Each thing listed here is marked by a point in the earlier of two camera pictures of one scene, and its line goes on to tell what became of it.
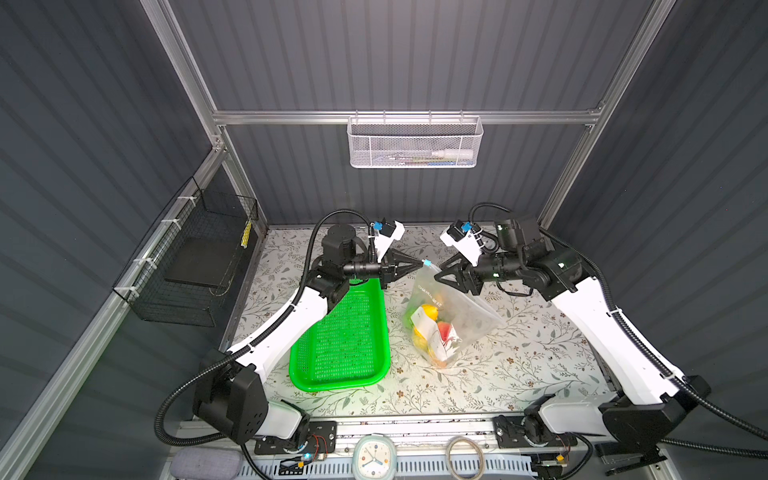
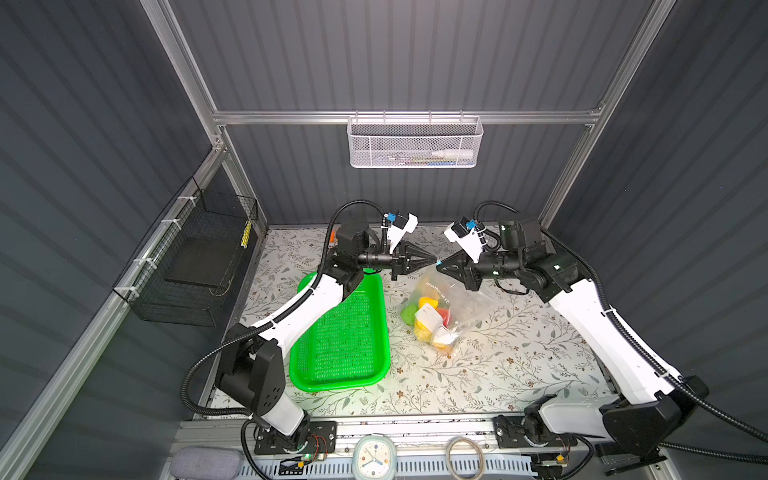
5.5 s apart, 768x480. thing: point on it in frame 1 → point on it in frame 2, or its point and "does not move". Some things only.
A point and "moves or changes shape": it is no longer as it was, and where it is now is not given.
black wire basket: x=184 y=270 does not move
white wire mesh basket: x=415 y=142 does not move
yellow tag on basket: x=245 y=237 does not move
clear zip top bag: x=443 y=321 moves or changes shape
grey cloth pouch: x=205 y=463 does not move
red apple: x=444 y=329 → x=445 y=313
